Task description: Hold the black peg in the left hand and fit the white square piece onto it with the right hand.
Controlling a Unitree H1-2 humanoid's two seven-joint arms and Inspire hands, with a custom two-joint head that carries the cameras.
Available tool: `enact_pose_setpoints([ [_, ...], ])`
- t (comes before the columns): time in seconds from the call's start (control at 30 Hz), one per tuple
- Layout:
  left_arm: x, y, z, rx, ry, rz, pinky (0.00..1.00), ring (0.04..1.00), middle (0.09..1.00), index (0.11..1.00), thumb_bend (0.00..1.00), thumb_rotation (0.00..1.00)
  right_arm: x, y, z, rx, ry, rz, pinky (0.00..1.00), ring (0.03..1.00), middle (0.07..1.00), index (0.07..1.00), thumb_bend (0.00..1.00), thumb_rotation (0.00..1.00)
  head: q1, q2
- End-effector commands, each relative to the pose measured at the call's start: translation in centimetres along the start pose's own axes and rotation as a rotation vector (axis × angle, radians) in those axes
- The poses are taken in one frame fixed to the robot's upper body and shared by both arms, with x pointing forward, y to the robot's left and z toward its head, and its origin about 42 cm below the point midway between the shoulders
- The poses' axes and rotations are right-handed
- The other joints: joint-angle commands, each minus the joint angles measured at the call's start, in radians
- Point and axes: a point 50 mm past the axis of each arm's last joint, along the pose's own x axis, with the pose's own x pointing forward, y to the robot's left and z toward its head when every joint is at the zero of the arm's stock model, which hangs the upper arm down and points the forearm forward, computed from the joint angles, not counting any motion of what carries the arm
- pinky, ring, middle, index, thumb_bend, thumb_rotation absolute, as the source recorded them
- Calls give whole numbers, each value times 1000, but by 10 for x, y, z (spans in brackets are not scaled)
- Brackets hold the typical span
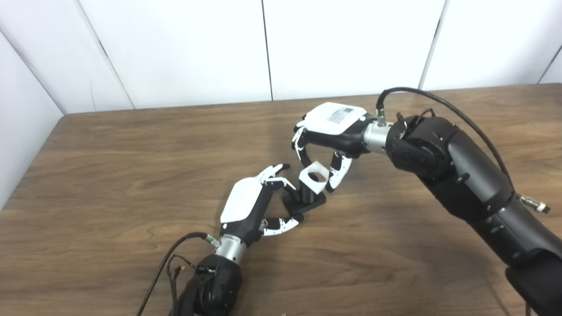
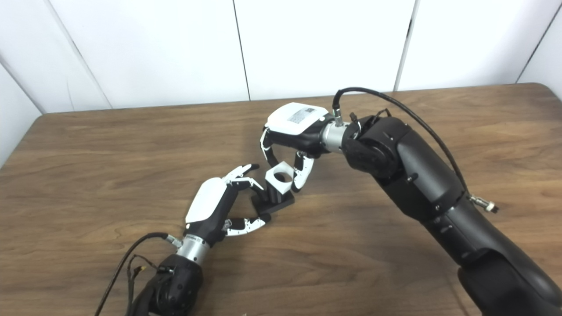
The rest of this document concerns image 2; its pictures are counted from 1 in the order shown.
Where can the white and black left hand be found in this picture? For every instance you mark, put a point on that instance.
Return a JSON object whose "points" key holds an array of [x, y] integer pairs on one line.
{"points": [[208, 210]]}

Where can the white and black right hand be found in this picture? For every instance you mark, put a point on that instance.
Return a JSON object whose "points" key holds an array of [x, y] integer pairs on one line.
{"points": [[298, 131]]}

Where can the white square piece with hole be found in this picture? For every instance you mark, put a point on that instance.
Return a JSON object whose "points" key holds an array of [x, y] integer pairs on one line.
{"points": [[286, 188]]}

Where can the black peg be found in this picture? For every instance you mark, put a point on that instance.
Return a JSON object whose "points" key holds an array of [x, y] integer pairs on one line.
{"points": [[274, 204]]}

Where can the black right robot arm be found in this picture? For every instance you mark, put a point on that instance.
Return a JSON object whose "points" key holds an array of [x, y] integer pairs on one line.
{"points": [[417, 175]]}

